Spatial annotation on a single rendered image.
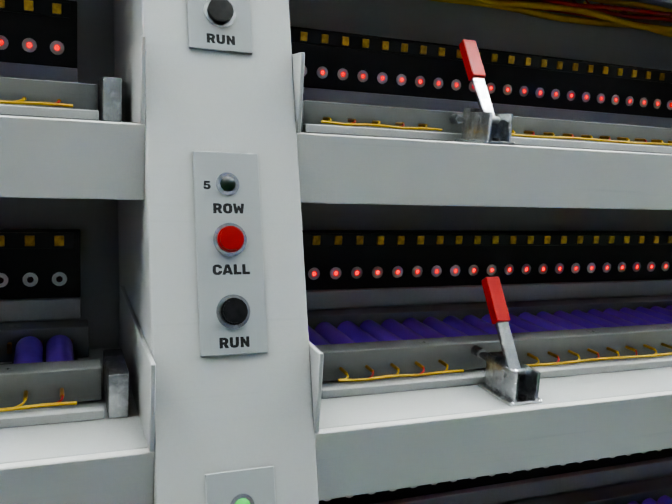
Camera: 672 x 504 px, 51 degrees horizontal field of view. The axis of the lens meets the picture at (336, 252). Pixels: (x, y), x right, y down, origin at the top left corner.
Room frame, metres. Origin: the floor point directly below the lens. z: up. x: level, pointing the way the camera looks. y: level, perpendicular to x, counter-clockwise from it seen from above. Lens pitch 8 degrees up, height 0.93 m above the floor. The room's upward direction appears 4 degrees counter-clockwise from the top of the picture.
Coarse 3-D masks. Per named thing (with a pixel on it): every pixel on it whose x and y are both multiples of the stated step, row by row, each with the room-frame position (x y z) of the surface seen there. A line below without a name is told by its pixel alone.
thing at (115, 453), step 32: (0, 320) 0.52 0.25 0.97; (32, 320) 0.53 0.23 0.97; (128, 320) 0.49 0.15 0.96; (96, 352) 0.55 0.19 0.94; (128, 352) 0.49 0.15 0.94; (128, 384) 0.43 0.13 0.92; (128, 416) 0.44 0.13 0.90; (0, 448) 0.39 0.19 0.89; (32, 448) 0.39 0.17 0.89; (64, 448) 0.39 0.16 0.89; (96, 448) 0.40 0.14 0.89; (128, 448) 0.40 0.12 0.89; (0, 480) 0.37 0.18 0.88; (32, 480) 0.38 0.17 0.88; (64, 480) 0.38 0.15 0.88; (96, 480) 0.39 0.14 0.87; (128, 480) 0.40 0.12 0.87
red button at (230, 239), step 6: (222, 228) 0.41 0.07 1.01; (228, 228) 0.41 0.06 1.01; (234, 228) 0.41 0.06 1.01; (222, 234) 0.41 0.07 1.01; (228, 234) 0.41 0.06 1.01; (234, 234) 0.41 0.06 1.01; (240, 234) 0.41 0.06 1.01; (222, 240) 0.41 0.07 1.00; (228, 240) 0.41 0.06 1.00; (234, 240) 0.41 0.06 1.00; (240, 240) 0.41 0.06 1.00; (222, 246) 0.41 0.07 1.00; (228, 246) 0.41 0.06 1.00; (234, 246) 0.41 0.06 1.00; (240, 246) 0.41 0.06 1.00
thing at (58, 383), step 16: (0, 368) 0.43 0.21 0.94; (16, 368) 0.44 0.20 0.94; (32, 368) 0.44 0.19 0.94; (48, 368) 0.44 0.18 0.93; (64, 368) 0.44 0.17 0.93; (80, 368) 0.44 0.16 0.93; (96, 368) 0.45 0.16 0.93; (0, 384) 0.43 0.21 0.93; (16, 384) 0.43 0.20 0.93; (32, 384) 0.44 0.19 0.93; (48, 384) 0.44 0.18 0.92; (64, 384) 0.44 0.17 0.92; (80, 384) 0.45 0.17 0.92; (96, 384) 0.45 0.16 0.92; (0, 400) 0.43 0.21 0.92; (16, 400) 0.43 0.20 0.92; (32, 400) 0.44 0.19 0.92; (48, 400) 0.44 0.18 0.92; (64, 400) 0.45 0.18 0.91; (80, 400) 0.45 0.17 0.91
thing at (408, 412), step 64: (320, 256) 0.61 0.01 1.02; (384, 256) 0.64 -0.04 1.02; (448, 256) 0.66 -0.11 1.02; (512, 256) 0.69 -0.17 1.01; (576, 256) 0.72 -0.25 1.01; (640, 256) 0.75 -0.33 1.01; (320, 320) 0.60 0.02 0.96; (384, 320) 0.62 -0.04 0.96; (448, 320) 0.64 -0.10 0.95; (512, 320) 0.65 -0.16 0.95; (576, 320) 0.66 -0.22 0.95; (640, 320) 0.67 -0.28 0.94; (320, 384) 0.42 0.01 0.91; (384, 384) 0.50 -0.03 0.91; (448, 384) 0.52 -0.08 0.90; (512, 384) 0.50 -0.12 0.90; (576, 384) 0.55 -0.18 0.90; (640, 384) 0.56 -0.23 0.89; (320, 448) 0.44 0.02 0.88; (384, 448) 0.46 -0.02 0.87; (448, 448) 0.48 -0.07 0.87; (512, 448) 0.50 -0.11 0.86; (576, 448) 0.52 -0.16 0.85; (640, 448) 0.55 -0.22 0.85
